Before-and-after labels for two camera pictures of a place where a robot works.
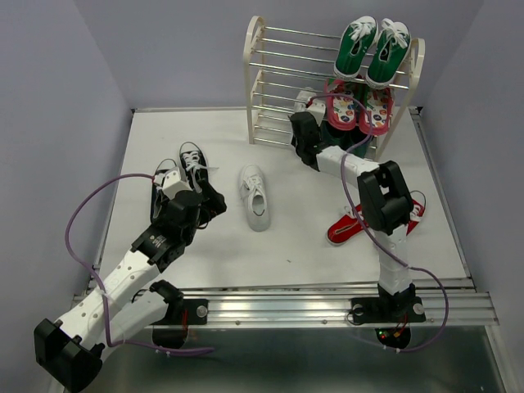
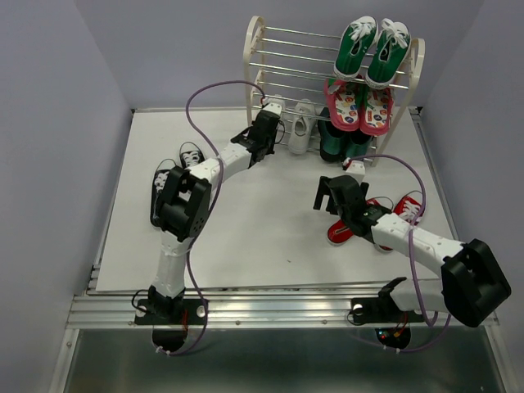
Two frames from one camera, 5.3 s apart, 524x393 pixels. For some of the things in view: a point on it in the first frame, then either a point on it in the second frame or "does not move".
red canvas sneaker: [419, 202] does not move
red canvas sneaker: [347, 226] does not move
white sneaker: [254, 193] → [280, 101]
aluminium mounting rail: [458, 305] does not move
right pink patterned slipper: [380, 103] does not move
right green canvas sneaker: [390, 47] does not move
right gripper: [293, 140] → [323, 188]
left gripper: [208, 214] → [270, 147]
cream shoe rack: [280, 65] does not move
